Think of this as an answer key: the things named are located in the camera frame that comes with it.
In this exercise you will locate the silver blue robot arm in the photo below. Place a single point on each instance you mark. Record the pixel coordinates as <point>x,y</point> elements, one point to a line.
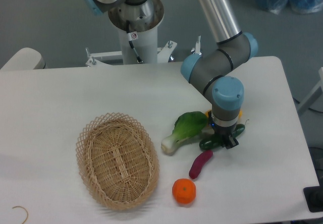
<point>210,75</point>

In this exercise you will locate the black device at edge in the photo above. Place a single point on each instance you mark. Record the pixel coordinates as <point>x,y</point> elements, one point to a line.
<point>313,197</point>

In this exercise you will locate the green cucumber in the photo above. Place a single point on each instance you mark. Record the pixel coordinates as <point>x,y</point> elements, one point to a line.
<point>213,141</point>

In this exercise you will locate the green bok choy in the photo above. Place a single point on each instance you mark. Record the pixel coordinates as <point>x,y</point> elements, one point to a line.
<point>188,125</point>

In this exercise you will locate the orange tangerine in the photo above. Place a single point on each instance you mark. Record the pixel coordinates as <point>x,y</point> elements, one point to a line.
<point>184,191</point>

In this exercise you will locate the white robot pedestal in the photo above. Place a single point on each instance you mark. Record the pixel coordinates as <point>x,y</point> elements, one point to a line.
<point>137,27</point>

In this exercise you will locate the woven wicker basket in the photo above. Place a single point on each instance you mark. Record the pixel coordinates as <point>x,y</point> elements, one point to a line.
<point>117,161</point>

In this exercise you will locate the purple sweet potato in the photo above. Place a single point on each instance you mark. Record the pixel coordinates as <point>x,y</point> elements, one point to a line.
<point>199,163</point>

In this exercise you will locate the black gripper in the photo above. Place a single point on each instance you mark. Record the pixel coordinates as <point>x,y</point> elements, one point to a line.
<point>225,130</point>

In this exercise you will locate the yellow bell pepper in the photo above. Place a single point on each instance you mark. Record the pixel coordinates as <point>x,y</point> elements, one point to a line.
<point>207,113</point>

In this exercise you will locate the white frame leg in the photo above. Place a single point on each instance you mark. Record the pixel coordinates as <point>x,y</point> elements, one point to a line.
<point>311,97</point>

